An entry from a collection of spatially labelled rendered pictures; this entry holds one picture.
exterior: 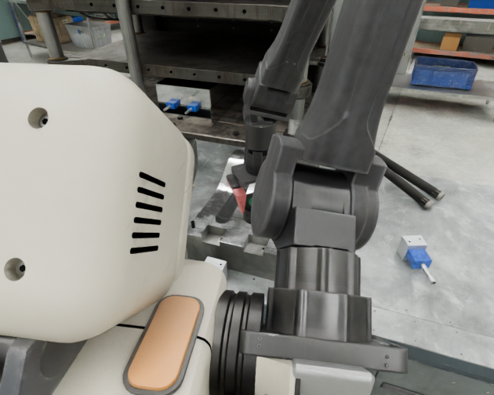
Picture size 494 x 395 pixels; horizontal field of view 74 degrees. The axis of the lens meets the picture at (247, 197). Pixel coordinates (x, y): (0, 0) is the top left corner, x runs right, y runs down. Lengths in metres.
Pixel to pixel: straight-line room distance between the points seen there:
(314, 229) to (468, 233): 0.88
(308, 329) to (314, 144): 0.14
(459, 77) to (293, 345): 4.23
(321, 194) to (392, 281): 0.62
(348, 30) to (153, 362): 0.27
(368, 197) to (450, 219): 0.85
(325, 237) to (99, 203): 0.18
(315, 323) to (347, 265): 0.05
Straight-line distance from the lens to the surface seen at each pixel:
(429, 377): 1.01
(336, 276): 0.27
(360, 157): 0.30
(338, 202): 0.30
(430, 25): 4.07
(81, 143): 0.18
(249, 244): 0.82
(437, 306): 0.89
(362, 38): 0.28
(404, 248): 0.94
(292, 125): 1.40
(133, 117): 0.19
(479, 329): 0.89
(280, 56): 0.52
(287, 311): 0.26
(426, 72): 4.35
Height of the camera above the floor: 1.43
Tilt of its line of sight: 36 degrees down
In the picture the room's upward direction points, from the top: straight up
